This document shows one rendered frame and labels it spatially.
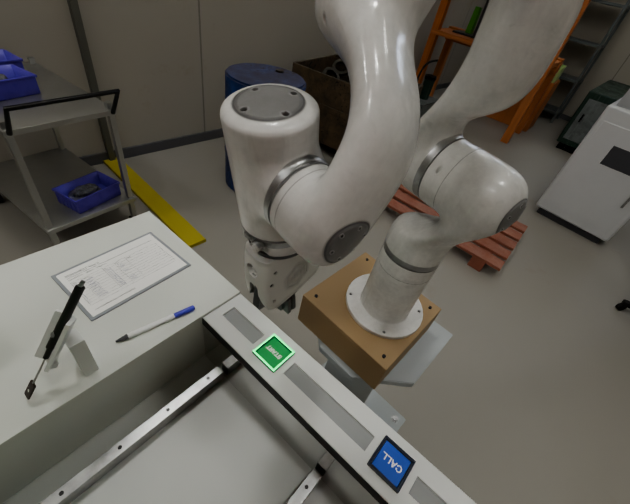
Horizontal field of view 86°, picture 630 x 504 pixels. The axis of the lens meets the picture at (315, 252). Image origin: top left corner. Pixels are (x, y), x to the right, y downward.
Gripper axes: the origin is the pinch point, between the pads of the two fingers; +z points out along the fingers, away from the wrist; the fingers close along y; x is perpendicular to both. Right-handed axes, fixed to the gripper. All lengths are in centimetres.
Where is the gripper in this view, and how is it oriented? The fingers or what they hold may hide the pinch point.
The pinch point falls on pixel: (284, 298)
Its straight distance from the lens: 53.3
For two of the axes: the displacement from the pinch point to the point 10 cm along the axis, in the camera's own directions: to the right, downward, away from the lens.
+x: -7.5, -5.3, 4.0
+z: -0.3, 6.2, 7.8
